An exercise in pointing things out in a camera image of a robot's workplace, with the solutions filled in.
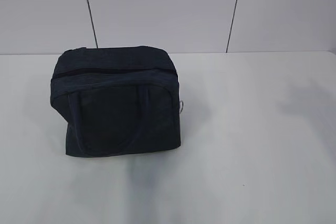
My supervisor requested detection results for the dark blue lunch bag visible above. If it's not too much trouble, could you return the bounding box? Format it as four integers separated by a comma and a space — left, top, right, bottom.
50, 46, 181, 158

